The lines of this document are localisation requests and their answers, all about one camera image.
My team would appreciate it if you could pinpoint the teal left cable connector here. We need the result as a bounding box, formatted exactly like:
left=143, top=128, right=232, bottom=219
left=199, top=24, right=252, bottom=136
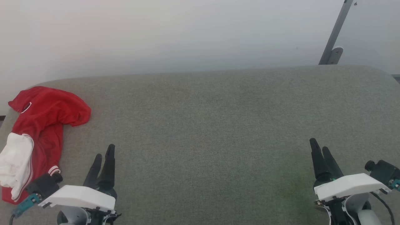
left=13, top=193, right=42, bottom=218

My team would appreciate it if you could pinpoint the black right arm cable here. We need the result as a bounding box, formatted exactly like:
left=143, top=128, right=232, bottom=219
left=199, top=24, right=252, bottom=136
left=370, top=191, right=396, bottom=225

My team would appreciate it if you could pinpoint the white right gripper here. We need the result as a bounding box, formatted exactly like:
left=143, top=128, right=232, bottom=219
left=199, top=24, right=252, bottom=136
left=309, top=138, right=391, bottom=202

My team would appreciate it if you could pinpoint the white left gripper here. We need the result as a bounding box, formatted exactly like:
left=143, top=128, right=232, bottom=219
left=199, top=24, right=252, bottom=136
left=38, top=144, right=122, bottom=223

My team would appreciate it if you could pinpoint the red and white jersey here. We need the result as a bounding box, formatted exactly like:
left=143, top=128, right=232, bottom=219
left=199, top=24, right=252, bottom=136
left=0, top=86, right=92, bottom=205

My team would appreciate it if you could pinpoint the grey fabric sofa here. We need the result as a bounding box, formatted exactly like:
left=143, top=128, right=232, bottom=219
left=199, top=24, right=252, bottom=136
left=0, top=65, right=400, bottom=225

